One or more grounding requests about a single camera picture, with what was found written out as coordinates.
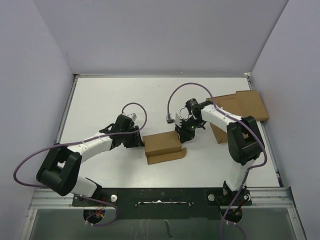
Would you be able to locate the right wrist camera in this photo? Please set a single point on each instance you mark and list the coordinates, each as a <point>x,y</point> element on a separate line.
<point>173,118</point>

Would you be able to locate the brown cardboard box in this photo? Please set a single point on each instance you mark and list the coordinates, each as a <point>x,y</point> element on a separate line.
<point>163,147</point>

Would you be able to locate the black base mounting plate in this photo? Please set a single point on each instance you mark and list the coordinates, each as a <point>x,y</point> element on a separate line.
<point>210,203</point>

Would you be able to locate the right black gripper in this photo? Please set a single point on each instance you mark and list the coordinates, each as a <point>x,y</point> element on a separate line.
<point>184,135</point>

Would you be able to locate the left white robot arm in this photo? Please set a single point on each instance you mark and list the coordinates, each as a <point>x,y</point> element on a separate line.
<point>61,166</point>

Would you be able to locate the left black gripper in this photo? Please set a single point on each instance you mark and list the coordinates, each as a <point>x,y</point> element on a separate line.
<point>137,141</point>

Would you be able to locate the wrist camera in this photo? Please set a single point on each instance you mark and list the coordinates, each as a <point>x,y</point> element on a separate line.
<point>132,116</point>
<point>173,118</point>

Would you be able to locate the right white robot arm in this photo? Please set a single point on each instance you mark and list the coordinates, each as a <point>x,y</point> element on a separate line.
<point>244,140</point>

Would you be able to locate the flat cardboard stack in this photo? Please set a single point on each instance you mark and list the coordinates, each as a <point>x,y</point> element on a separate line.
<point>244,103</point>

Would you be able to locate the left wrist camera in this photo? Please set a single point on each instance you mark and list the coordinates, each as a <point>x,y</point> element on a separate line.
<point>132,116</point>

